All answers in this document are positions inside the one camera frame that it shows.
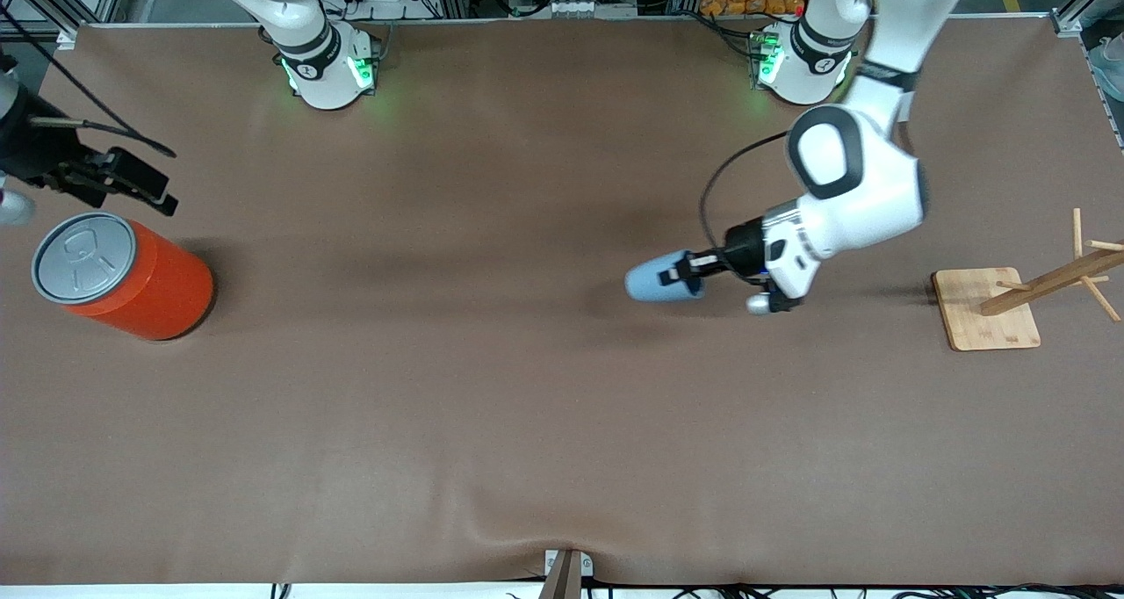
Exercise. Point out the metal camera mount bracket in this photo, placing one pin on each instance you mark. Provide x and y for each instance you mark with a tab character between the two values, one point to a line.
562	581

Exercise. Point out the wooden mug tree stand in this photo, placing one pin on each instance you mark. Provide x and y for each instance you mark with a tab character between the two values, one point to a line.
983	318

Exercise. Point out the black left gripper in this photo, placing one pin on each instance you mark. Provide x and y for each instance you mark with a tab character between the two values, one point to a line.
744	247

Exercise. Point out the orange can with silver lid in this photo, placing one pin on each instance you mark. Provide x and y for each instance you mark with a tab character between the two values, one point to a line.
167	292

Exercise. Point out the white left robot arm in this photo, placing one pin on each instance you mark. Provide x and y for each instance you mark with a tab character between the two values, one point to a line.
878	186

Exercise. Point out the brown table mat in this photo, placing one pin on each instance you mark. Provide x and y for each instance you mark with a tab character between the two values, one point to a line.
439	362

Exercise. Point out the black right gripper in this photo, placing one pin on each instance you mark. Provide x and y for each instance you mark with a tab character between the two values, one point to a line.
33	149

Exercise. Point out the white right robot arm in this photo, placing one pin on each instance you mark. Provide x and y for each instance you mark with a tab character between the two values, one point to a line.
316	63

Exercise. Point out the white shoe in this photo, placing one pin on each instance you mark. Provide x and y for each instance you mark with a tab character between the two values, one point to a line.
1111	68

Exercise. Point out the aluminium frame post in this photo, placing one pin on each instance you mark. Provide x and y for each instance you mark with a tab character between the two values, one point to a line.
79	2
1084	2

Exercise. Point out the light blue cup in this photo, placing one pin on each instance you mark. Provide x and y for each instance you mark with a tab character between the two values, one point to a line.
650	283

